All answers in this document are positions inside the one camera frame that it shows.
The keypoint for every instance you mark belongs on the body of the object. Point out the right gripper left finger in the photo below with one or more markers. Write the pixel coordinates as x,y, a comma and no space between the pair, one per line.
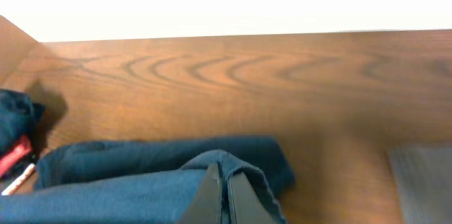
206,205

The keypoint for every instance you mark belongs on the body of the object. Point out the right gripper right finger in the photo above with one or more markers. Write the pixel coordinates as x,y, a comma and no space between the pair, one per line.
245,207

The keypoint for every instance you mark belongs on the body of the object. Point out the dark blue denim shorts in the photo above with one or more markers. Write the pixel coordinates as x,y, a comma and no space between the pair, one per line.
146,182

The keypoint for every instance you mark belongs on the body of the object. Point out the grey button shorts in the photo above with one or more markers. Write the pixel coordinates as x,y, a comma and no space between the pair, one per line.
423,178

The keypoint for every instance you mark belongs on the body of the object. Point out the folded red black garment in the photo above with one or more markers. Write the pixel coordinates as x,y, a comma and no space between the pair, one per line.
17,166

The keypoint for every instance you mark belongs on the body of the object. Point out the folded navy blue garment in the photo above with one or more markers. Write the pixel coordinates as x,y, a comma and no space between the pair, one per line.
19,116

